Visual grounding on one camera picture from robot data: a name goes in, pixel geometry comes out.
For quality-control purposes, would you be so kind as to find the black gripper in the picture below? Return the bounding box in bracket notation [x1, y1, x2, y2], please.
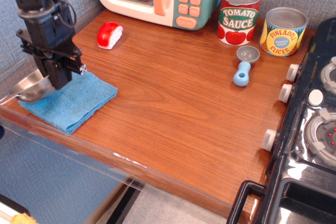
[17, 0, 87, 90]

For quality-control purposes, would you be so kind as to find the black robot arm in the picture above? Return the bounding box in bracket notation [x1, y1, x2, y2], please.
[15, 0, 87, 90]

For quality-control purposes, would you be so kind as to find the blue folded towel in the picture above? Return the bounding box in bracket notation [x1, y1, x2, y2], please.
[19, 72, 118, 134]

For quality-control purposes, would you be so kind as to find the red white toy sushi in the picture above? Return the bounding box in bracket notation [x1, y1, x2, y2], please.
[97, 22, 123, 50]

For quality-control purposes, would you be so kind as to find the yellow object at corner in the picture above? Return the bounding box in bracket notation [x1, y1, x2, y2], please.
[10, 214, 37, 224]

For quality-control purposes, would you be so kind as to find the blue grey measuring scoop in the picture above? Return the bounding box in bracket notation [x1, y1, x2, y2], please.
[233, 46, 260, 87]

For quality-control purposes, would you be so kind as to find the tomato sauce can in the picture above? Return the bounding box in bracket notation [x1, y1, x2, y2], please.
[217, 0, 261, 46]

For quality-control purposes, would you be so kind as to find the white stove knob front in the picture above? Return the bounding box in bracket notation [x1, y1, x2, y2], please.
[262, 129, 277, 152]

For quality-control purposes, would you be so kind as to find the white stove knob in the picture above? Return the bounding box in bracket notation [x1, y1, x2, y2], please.
[262, 129, 277, 152]
[286, 64, 300, 82]
[278, 84, 292, 103]

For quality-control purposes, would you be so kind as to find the white stove knob middle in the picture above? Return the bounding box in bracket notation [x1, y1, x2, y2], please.
[278, 84, 292, 103]

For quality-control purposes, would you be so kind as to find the pineapple slices can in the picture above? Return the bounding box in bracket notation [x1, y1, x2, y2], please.
[259, 7, 308, 57]

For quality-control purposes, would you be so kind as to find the white stove knob rear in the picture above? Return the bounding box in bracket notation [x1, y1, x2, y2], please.
[286, 64, 300, 82]

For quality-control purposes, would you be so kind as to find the white round stove button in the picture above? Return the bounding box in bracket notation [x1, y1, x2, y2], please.
[308, 89, 323, 106]

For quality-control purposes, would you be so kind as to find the black toy stove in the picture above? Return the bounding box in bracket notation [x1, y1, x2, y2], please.
[226, 17, 336, 224]

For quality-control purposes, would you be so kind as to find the grey rear stove burner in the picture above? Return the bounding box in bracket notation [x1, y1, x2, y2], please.
[320, 57, 336, 94]

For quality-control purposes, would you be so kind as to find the grey stove burner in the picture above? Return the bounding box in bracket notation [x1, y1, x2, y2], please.
[305, 108, 335, 167]
[320, 57, 336, 94]

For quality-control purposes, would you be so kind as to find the grey front stove burner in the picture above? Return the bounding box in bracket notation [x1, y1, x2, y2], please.
[305, 108, 335, 167]

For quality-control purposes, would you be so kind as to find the black oven door handle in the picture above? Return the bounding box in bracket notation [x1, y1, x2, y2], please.
[227, 180, 267, 223]

